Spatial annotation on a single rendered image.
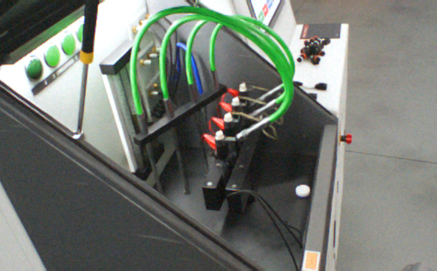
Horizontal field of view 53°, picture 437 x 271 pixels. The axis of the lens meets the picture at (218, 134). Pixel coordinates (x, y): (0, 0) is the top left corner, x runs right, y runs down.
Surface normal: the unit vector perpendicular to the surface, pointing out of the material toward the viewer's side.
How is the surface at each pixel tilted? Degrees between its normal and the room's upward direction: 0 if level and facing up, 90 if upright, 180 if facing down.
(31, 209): 90
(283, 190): 0
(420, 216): 0
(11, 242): 90
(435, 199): 0
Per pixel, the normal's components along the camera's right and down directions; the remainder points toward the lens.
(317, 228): -0.13, -0.82
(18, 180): -0.28, 0.56
